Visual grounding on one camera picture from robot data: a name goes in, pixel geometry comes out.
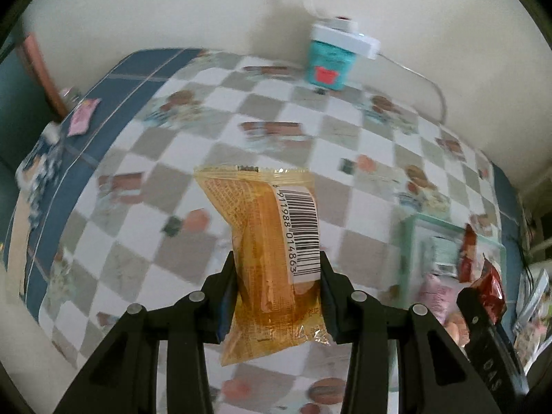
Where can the clear candy wrapper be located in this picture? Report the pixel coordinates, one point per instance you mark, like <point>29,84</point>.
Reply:
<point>69,95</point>

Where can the dark cabinet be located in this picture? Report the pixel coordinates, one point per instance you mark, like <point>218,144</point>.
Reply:
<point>17,103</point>

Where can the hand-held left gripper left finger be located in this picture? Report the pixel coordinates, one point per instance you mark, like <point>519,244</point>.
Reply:
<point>227,310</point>

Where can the pile of clear plastic bags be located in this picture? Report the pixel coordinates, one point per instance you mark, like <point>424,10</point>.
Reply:
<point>532,306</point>

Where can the blue and white plastic bag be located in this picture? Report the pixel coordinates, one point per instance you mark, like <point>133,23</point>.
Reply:
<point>39,159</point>

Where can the pink cake roll packet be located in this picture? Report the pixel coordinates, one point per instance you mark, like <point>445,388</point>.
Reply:
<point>437,297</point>

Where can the small pink candy packet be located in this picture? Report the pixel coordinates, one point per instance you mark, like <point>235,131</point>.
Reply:
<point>84,116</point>

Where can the teal box with red crab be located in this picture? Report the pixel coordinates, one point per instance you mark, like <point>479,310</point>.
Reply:
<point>327,62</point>

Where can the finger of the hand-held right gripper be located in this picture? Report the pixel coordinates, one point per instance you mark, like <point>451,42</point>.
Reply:
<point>474,319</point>

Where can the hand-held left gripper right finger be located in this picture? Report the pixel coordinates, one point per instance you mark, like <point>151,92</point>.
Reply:
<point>330,306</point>

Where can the white power strip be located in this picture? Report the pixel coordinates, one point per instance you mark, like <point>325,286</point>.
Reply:
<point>362,45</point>

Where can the white charger plug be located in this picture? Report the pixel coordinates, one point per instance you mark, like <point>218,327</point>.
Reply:
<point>344,23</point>

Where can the red boxy snack packet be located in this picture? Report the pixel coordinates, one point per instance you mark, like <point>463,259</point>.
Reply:
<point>468,246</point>

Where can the red crinkled snack packet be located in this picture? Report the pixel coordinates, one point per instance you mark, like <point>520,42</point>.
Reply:
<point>489,293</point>

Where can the yellow cake packet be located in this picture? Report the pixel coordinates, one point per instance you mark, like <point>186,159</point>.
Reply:
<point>258,267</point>

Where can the pale teal barcode packet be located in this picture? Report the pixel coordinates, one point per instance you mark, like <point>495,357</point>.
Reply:
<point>442,254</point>

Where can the green rimmed white tray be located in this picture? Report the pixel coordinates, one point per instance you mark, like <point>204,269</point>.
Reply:
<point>409,258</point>

